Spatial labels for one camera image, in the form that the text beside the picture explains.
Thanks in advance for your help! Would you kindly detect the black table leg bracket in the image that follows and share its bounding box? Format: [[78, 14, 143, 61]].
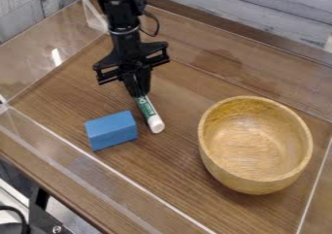
[[28, 187, 74, 234]]

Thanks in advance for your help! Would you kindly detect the brown wooden bowl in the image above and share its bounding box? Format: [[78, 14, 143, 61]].
[[198, 96, 314, 195]]

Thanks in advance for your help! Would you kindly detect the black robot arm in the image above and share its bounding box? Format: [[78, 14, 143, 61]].
[[92, 0, 170, 98]]

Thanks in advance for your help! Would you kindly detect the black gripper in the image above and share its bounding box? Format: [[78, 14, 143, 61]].
[[92, 31, 170, 98]]

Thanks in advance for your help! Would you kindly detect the green Expo marker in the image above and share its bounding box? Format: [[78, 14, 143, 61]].
[[135, 96, 166, 134]]

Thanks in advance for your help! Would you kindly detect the blue rectangular block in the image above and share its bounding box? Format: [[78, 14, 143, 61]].
[[84, 111, 138, 151]]

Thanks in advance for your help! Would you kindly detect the black cable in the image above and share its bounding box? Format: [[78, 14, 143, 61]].
[[138, 9, 162, 38]]

